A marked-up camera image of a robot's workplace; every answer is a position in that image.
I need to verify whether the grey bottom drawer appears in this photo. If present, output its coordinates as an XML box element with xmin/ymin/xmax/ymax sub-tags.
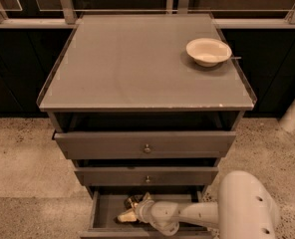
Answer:
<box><xmin>80</xmin><ymin>190</ymin><xmax>213</xmax><ymax>239</ymax></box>

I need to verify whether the grey middle drawer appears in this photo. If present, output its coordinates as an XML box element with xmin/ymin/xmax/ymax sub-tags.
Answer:
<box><xmin>75</xmin><ymin>166</ymin><xmax>218</xmax><ymax>186</ymax></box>

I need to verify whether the orange soda can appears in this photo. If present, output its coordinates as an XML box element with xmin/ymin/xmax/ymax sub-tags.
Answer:
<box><xmin>124</xmin><ymin>195</ymin><xmax>144</xmax><ymax>209</ymax></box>

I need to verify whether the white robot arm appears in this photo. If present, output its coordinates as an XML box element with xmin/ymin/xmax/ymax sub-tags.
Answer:
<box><xmin>118</xmin><ymin>170</ymin><xmax>280</xmax><ymax>239</ymax></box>

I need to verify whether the grey top drawer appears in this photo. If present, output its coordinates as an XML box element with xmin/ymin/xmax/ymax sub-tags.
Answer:
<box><xmin>54</xmin><ymin>131</ymin><xmax>236</xmax><ymax>159</ymax></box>

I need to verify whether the white paper bowl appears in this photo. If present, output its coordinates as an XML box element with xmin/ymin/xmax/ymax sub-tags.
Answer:
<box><xmin>186</xmin><ymin>38</ymin><xmax>232</xmax><ymax>67</ymax></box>

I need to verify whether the grey drawer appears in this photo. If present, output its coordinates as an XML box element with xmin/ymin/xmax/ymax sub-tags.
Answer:
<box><xmin>54</xmin><ymin>131</ymin><xmax>236</xmax><ymax>159</ymax></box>
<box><xmin>75</xmin><ymin>166</ymin><xmax>218</xmax><ymax>186</ymax></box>
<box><xmin>80</xmin><ymin>190</ymin><xmax>213</xmax><ymax>239</ymax></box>

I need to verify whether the grey drawer cabinet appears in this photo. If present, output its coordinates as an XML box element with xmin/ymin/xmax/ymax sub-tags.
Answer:
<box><xmin>36</xmin><ymin>13</ymin><xmax>257</xmax><ymax>239</ymax></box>

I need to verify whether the metal railing frame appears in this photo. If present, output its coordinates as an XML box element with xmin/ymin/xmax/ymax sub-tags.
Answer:
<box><xmin>0</xmin><ymin>0</ymin><xmax>295</xmax><ymax>29</ymax></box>

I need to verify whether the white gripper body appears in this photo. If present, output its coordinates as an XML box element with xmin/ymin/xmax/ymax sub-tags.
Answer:
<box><xmin>135</xmin><ymin>199</ymin><xmax>154</xmax><ymax>223</ymax></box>

